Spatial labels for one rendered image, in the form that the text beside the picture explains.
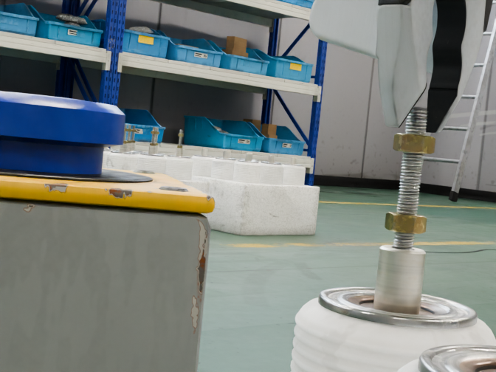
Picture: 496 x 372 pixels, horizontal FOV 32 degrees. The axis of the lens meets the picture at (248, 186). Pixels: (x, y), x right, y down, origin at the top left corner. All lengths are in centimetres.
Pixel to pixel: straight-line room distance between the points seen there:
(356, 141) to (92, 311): 768
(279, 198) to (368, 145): 496
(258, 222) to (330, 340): 259
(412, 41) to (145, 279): 25
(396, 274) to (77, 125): 26
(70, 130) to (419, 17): 24
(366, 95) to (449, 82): 747
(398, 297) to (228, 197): 257
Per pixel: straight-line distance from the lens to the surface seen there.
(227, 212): 297
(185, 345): 16
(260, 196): 296
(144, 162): 266
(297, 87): 620
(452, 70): 43
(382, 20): 38
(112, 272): 15
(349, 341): 38
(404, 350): 38
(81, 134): 17
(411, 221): 41
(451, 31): 43
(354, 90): 777
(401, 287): 41
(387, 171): 820
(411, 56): 38
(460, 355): 33
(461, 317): 40
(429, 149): 41
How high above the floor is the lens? 32
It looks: 3 degrees down
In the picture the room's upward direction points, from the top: 6 degrees clockwise
